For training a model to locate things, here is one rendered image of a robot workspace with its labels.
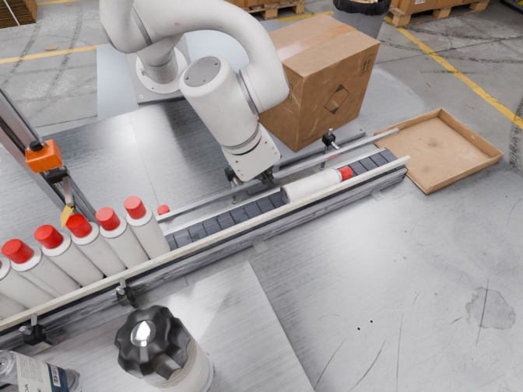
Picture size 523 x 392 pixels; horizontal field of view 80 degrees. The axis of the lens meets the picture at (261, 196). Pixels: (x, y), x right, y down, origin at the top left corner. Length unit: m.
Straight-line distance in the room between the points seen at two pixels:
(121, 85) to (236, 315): 1.06
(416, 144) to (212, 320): 0.86
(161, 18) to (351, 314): 0.68
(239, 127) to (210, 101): 0.08
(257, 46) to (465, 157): 0.88
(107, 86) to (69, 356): 1.03
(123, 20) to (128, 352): 0.73
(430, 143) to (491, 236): 0.36
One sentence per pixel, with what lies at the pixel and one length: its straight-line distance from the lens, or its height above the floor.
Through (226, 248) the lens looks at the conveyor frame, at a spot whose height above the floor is 0.87.
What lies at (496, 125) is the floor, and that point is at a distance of 3.03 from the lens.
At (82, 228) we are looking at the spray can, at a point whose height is 1.07.
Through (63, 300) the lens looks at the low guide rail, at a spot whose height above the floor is 0.91.
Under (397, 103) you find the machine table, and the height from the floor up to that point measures 0.83.
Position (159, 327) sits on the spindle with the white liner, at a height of 1.18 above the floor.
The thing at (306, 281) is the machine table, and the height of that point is 0.83.
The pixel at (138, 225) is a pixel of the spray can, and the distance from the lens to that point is 0.66.
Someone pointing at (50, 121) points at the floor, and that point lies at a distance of 2.97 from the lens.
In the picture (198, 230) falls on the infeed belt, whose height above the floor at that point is 0.88.
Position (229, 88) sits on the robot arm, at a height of 1.29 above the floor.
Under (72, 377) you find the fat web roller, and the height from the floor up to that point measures 0.89.
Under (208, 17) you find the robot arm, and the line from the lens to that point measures 0.49.
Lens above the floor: 1.56
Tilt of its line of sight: 52 degrees down
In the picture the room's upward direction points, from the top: straight up
